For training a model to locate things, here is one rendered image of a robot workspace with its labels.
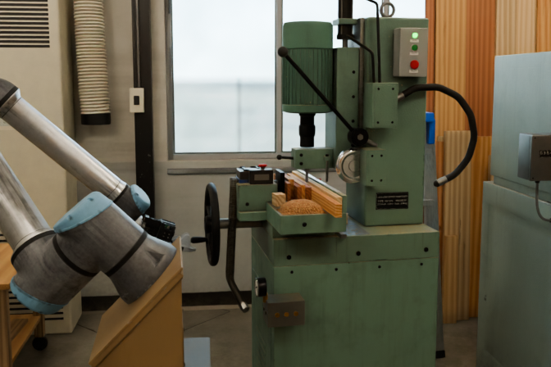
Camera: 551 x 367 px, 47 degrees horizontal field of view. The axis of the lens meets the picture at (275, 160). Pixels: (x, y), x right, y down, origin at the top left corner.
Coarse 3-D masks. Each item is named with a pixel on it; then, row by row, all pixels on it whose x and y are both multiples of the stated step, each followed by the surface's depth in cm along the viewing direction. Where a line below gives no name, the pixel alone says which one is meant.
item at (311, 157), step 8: (296, 152) 221; (304, 152) 221; (312, 152) 222; (320, 152) 222; (328, 152) 223; (296, 160) 221; (304, 160) 222; (312, 160) 222; (320, 160) 223; (296, 168) 221; (304, 168) 222; (312, 168) 223; (320, 168) 223
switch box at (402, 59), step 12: (396, 36) 212; (408, 36) 209; (420, 36) 210; (396, 48) 212; (408, 48) 210; (420, 48) 211; (396, 60) 213; (408, 60) 210; (420, 60) 211; (396, 72) 213; (408, 72) 211; (420, 72) 212
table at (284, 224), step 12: (240, 216) 211; (252, 216) 212; (264, 216) 213; (276, 216) 198; (288, 216) 193; (300, 216) 194; (312, 216) 194; (324, 216) 195; (276, 228) 198; (288, 228) 193; (300, 228) 194; (312, 228) 195; (324, 228) 196; (336, 228) 196
